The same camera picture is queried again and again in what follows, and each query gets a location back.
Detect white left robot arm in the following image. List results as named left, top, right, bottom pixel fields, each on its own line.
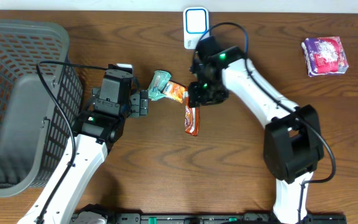
left=20, top=63, right=148, bottom=223

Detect white barcode scanner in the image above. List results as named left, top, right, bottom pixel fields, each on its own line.
left=183, top=7, right=209, bottom=50

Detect red purple tissue pack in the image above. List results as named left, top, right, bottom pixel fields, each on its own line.
left=301, top=37, right=349, bottom=77

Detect long orange red snack bag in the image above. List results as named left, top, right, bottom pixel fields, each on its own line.
left=184, top=90, right=200, bottom=136

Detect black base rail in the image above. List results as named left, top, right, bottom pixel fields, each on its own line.
left=70, top=203, right=347, bottom=224

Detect green snack packet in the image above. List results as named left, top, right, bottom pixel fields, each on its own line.
left=147, top=70, right=172, bottom=101

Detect small orange snack packet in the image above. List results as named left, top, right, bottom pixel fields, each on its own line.
left=162, top=81, right=186, bottom=103

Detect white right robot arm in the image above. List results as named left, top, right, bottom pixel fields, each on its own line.
left=188, top=36, right=324, bottom=223

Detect grey plastic basket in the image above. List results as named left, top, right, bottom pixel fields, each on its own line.
left=0, top=20, right=83, bottom=197

